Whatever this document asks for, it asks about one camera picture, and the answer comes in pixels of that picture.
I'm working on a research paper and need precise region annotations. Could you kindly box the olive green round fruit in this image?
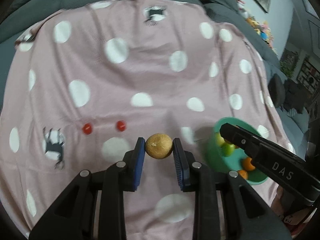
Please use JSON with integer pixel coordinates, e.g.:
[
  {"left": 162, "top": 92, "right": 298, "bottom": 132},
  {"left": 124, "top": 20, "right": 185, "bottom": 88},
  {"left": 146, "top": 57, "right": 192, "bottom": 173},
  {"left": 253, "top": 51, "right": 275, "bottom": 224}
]
[{"left": 215, "top": 132, "right": 227, "bottom": 147}]

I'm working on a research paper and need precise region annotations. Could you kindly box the pink polka dot blanket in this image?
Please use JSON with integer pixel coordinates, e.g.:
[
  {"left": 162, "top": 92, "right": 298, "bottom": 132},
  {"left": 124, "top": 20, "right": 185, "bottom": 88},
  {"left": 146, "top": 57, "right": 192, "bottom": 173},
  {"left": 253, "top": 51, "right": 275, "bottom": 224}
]
[{"left": 0, "top": 0, "right": 298, "bottom": 240}]

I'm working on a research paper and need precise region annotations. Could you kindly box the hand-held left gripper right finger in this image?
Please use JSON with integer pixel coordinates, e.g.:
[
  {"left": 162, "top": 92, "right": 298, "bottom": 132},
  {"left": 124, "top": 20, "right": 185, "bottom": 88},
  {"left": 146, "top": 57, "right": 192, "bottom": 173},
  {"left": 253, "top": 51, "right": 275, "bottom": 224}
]
[{"left": 172, "top": 137, "right": 293, "bottom": 240}]

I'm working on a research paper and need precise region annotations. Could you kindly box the green plastic bowl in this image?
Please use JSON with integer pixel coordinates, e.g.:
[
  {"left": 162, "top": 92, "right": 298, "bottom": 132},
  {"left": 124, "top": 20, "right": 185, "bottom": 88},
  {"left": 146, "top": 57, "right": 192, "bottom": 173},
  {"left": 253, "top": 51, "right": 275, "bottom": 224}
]
[{"left": 204, "top": 117, "right": 270, "bottom": 186}]

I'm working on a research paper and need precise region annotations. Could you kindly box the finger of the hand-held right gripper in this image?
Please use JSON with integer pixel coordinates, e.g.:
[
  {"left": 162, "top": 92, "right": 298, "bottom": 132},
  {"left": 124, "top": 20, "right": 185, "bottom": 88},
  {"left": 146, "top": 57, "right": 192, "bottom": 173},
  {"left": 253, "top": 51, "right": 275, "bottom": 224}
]
[{"left": 219, "top": 123, "right": 320, "bottom": 207}]

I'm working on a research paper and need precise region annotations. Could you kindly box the yellowish brown round fruit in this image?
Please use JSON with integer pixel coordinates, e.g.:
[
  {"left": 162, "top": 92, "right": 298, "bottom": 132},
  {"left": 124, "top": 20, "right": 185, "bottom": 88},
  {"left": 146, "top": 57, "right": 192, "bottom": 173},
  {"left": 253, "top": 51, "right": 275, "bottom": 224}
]
[{"left": 145, "top": 133, "right": 173, "bottom": 160}]

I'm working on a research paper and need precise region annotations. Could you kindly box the green potted plant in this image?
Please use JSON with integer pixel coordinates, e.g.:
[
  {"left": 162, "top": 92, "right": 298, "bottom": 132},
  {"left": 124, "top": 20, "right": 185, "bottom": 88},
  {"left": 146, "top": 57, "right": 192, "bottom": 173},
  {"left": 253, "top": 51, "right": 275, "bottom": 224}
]
[{"left": 279, "top": 51, "right": 299, "bottom": 78}]

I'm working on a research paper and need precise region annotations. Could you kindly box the dark wall shelf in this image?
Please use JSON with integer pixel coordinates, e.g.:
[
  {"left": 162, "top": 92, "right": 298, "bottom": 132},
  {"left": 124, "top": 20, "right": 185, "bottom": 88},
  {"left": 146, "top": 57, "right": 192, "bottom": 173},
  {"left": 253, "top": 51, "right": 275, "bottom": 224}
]
[{"left": 296, "top": 55, "right": 320, "bottom": 93}]

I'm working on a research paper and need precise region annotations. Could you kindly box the large orange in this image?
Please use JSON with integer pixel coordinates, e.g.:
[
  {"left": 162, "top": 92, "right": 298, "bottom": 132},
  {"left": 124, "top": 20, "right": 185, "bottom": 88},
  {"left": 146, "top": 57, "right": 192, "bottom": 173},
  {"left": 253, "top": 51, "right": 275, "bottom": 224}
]
[{"left": 241, "top": 157, "right": 256, "bottom": 172}]

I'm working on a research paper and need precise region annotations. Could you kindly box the bright green round fruit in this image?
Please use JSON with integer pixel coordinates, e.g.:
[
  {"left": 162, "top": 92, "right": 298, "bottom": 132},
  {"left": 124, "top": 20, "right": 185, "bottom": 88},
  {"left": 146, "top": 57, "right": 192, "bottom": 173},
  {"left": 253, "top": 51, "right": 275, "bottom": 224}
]
[{"left": 221, "top": 142, "right": 236, "bottom": 157}]

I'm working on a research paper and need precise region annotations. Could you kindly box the pink printed clothing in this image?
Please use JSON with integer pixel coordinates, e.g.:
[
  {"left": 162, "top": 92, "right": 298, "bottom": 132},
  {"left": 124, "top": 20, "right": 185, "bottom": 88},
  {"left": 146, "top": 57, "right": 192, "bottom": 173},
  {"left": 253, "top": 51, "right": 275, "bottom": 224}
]
[{"left": 270, "top": 187, "right": 318, "bottom": 235}]

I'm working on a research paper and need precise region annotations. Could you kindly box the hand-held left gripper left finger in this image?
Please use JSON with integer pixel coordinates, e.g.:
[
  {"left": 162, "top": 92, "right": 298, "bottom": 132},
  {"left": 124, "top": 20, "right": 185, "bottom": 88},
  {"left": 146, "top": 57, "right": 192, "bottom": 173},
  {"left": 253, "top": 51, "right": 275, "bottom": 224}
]
[{"left": 29, "top": 137, "right": 147, "bottom": 240}]

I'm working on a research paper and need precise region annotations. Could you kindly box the pile of stuffed toys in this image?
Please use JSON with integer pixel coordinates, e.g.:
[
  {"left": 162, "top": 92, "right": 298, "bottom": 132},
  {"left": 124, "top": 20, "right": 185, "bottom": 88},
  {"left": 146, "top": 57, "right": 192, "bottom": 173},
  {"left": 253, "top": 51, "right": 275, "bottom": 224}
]
[{"left": 236, "top": 0, "right": 278, "bottom": 53}]

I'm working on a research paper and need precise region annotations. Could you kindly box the black chair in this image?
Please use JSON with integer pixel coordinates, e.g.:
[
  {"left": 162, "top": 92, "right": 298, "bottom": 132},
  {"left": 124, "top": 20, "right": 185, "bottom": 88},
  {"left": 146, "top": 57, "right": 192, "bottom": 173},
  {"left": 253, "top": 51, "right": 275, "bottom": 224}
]
[{"left": 267, "top": 75, "right": 310, "bottom": 117}]

